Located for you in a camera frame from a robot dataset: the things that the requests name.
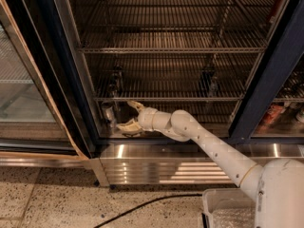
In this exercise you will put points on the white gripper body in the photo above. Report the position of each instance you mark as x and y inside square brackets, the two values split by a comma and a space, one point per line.
[145, 119]

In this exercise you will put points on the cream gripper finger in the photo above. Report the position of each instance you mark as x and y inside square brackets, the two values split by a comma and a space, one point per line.
[131, 127]
[136, 105]

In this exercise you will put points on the silver redbull can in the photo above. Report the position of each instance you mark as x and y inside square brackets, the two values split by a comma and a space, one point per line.
[108, 109]

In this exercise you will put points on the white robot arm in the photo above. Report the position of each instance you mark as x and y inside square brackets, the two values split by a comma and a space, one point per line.
[277, 187]

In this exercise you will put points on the steel fridge base grille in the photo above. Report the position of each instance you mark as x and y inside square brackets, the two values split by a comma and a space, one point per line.
[135, 164]

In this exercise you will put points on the open glass fridge door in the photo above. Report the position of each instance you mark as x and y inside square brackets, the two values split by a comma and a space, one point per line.
[42, 113]

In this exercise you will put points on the red can right compartment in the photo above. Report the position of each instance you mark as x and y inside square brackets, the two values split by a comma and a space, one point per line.
[271, 115]

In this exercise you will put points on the dark blue fridge pillar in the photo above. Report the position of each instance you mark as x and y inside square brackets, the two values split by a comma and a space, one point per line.
[279, 61]

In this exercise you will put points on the translucent plastic bin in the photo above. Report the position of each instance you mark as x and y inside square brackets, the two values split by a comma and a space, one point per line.
[227, 208]

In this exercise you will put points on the lower wire fridge shelf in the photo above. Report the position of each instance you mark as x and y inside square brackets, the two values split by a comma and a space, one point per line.
[165, 77]

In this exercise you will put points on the wire fridge shelf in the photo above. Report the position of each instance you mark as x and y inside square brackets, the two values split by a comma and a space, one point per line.
[165, 77]
[176, 26]

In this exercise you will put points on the upper wire fridge shelf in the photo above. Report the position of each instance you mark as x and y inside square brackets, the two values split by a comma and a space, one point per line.
[176, 26]

